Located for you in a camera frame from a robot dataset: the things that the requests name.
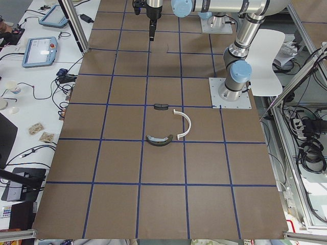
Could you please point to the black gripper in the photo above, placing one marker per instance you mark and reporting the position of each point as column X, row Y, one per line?
column 153, row 14

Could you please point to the blue teach pendant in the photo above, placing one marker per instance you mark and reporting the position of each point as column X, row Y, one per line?
column 54, row 18
column 40, row 52

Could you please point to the white curved plastic part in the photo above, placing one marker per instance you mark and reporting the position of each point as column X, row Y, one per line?
column 187, row 121

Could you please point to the black brake pad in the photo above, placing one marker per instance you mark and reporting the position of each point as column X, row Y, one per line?
column 161, row 106

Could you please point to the white plastic chair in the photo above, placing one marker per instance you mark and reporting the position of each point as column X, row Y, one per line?
column 262, row 53

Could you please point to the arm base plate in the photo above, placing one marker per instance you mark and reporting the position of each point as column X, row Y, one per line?
column 222, row 98
column 227, row 30

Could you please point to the black power adapter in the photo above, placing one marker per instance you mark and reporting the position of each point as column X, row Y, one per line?
column 86, row 18

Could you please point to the paper cup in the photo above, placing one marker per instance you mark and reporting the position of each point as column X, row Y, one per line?
column 13, row 87

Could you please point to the blue teach pendant far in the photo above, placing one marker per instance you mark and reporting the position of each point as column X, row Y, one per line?
column 54, row 18

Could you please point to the dark brake shoe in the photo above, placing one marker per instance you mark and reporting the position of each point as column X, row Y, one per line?
column 159, row 141

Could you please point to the blue teach pendant near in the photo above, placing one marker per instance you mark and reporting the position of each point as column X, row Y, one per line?
column 40, row 52

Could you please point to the aluminium frame post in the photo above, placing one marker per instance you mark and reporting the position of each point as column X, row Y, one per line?
column 72, row 18

